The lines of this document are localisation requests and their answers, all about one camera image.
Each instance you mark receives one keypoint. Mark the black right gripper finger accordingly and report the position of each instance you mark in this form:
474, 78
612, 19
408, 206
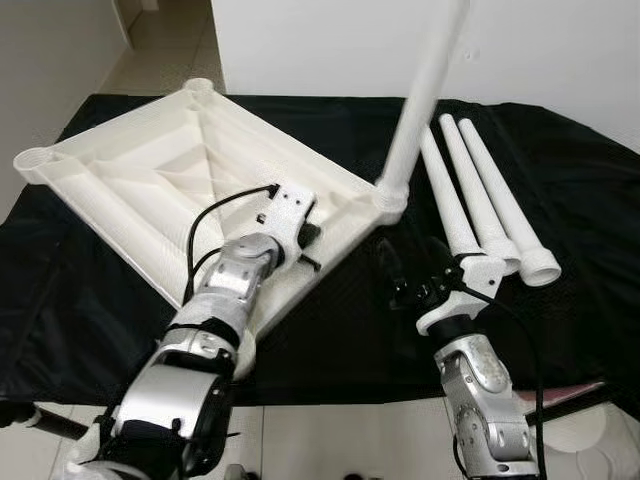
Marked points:
441, 262
388, 270

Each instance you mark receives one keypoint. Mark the white plastic table leg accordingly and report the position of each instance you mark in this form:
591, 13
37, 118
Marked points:
420, 90
500, 190
445, 190
470, 185

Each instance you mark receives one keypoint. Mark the white plastic table top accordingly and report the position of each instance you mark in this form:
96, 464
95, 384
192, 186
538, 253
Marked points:
130, 170

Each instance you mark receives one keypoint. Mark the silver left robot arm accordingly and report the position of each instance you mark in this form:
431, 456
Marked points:
190, 390

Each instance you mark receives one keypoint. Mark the black metal table leg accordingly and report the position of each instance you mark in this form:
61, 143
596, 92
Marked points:
560, 408
50, 425

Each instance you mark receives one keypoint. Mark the large pink towel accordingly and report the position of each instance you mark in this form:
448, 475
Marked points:
580, 388

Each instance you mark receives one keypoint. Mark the white standing fan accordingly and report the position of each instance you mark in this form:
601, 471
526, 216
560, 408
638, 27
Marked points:
590, 430

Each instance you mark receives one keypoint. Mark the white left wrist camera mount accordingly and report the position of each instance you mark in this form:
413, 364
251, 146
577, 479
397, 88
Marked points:
290, 215

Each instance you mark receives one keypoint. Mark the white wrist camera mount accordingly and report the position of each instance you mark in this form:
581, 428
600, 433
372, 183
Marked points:
290, 215
445, 315

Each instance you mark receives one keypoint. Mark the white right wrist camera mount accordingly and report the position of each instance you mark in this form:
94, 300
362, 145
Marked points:
445, 315

